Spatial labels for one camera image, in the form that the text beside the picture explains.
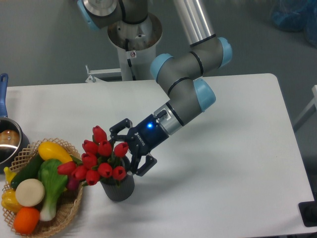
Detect yellow squash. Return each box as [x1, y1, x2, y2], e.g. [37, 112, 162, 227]
[38, 141, 72, 164]

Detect blue handled saucepan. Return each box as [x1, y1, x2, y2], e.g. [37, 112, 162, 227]
[0, 73, 29, 174]

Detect dark grey ribbed vase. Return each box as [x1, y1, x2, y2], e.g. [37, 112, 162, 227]
[99, 155, 136, 202]

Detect red tulip bouquet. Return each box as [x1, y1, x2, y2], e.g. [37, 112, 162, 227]
[57, 125, 129, 186]

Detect yellow bell pepper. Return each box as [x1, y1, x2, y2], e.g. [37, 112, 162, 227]
[1, 188, 23, 213]

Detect round beige bun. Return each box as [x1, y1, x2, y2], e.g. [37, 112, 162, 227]
[15, 178, 45, 207]

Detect black device table edge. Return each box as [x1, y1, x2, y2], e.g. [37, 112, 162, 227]
[298, 201, 317, 227]

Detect white frame right edge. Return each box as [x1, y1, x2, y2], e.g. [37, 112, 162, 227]
[293, 85, 317, 132]

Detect yellow banana tip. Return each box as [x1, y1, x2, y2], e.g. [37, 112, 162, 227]
[3, 167, 17, 184]

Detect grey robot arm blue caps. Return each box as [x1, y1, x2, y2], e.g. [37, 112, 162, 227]
[77, 0, 232, 176]

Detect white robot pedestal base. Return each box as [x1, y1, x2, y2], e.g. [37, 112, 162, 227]
[85, 12, 164, 83]

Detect purple red radish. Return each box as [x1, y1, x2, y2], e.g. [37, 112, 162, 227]
[66, 177, 80, 191]

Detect orange fruit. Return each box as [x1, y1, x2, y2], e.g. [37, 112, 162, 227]
[13, 207, 40, 235]

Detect blue plastic bag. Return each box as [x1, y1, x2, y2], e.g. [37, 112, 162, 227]
[270, 0, 317, 47]

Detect dark green cucumber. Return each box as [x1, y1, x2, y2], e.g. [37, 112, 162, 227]
[10, 154, 44, 189]

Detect green bok choy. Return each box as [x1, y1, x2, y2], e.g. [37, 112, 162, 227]
[38, 159, 68, 222]

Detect woven wicker basket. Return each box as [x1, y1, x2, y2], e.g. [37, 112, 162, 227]
[0, 138, 83, 238]

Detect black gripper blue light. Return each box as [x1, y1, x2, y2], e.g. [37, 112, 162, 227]
[109, 115, 169, 177]

